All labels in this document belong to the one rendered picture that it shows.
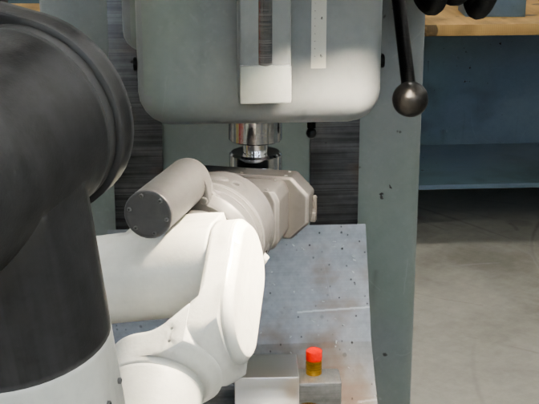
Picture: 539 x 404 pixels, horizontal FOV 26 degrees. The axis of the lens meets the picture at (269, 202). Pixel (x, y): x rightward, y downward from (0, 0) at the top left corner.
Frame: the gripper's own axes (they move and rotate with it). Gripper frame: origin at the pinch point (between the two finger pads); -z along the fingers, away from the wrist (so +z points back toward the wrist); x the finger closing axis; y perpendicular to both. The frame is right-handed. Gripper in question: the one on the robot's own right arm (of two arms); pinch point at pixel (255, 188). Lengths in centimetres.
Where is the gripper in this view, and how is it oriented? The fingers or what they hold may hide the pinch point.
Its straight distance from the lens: 105.2
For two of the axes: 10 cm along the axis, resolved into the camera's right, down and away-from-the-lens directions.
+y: 0.0, 9.6, 2.8
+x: -9.7, -0.7, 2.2
